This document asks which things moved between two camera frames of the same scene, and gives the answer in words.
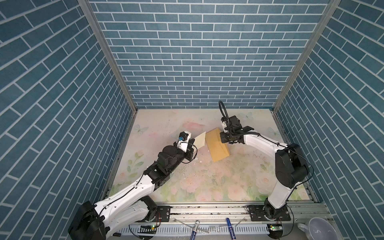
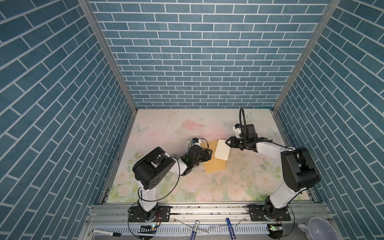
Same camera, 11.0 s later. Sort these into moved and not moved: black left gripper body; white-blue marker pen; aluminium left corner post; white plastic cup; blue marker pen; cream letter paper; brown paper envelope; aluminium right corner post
Moved: cream letter paper; black left gripper body; brown paper envelope
Not moved: white plastic cup; aluminium left corner post; white-blue marker pen; blue marker pen; aluminium right corner post
